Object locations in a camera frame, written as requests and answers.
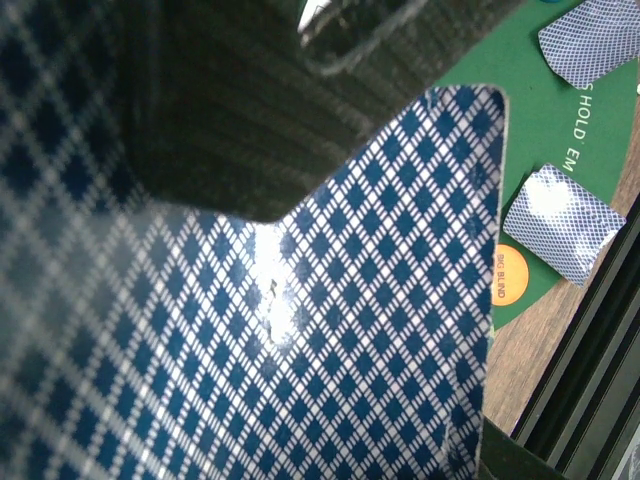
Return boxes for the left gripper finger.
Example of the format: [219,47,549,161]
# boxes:
[478,417,566,480]

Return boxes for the carbon finger of the right gripper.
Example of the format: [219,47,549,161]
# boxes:
[117,0,516,222]

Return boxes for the orange big blind button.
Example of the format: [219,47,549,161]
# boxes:
[492,244,530,307]

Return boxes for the dealt cards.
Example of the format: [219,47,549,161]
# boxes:
[538,0,639,89]
[503,164,626,286]

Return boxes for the blue playing card deck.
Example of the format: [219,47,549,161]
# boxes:
[1,1,504,479]

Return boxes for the round green poker mat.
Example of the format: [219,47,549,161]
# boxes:
[434,0,640,331]

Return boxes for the black aluminium frame rail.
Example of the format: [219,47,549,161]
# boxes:
[512,205,639,479]

